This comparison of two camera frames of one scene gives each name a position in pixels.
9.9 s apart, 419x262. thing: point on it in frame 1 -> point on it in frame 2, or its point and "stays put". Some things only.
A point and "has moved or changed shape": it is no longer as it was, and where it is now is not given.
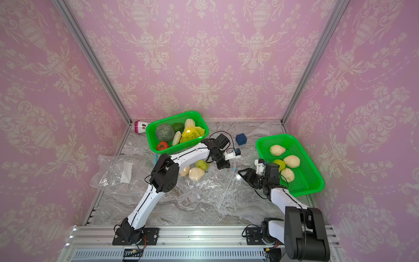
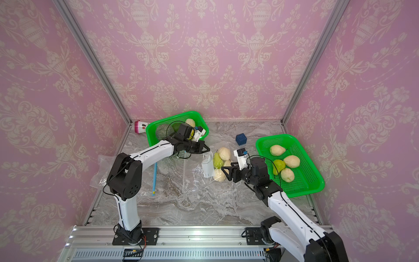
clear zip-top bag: x=220 y=192 has moved or changed shape
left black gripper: x=226 y=164 -> x=199 y=149
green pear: x=281 y=163 stays put
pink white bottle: x=140 y=127 stays put
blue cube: x=241 y=139 stays put
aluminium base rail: x=90 y=243 stays put
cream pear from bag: x=292 y=161 stays put
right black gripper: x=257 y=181 -> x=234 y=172
